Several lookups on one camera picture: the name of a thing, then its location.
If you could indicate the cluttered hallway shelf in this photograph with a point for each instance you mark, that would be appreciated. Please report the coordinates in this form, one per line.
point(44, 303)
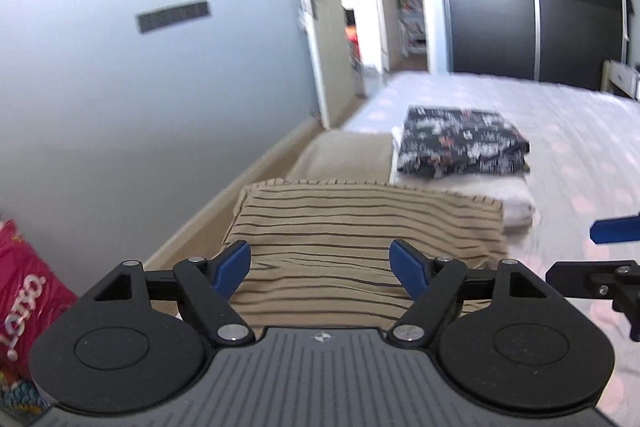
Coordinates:
point(410, 7)

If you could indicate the beige striped shirt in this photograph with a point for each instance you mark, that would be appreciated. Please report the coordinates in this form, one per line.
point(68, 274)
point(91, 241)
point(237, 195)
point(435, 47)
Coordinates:
point(350, 227)

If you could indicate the bed with dotted grey sheet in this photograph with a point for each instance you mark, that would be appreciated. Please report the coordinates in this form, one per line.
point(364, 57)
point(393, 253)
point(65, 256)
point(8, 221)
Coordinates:
point(565, 132)

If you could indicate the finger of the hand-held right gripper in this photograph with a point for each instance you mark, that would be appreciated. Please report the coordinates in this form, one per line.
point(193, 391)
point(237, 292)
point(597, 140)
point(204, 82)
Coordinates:
point(590, 277)
point(615, 229)

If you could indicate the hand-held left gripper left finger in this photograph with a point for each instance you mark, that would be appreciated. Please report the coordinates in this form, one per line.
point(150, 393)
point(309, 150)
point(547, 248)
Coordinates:
point(232, 264)

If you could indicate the black patterned folded garment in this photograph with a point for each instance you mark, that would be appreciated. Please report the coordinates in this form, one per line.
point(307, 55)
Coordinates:
point(460, 139)

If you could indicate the white nightstand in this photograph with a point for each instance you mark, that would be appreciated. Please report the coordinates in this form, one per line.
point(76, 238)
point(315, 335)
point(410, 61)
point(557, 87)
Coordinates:
point(622, 77)

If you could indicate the beige folded cloth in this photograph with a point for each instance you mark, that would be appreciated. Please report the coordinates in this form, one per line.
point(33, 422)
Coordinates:
point(340, 154)

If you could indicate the white door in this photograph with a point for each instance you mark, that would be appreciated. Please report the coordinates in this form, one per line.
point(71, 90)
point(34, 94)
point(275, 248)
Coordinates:
point(312, 7)

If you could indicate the dark wall plate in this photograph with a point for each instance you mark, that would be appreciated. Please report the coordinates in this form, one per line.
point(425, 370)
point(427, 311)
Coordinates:
point(172, 16)

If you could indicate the pink plastic bag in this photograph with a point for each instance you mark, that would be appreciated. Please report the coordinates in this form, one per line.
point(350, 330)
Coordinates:
point(25, 307)

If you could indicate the white folded garment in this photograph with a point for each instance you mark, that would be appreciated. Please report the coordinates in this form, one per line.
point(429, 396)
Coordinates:
point(500, 197)

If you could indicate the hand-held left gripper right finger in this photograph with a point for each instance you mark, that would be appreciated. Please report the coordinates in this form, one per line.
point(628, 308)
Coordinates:
point(407, 264)

